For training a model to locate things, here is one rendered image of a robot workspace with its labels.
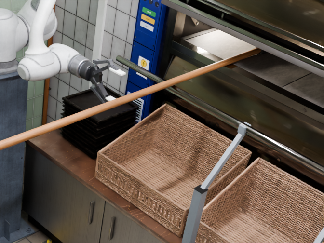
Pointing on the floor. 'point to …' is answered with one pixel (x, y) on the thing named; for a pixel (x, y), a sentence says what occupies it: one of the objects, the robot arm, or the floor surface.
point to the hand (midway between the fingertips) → (119, 88)
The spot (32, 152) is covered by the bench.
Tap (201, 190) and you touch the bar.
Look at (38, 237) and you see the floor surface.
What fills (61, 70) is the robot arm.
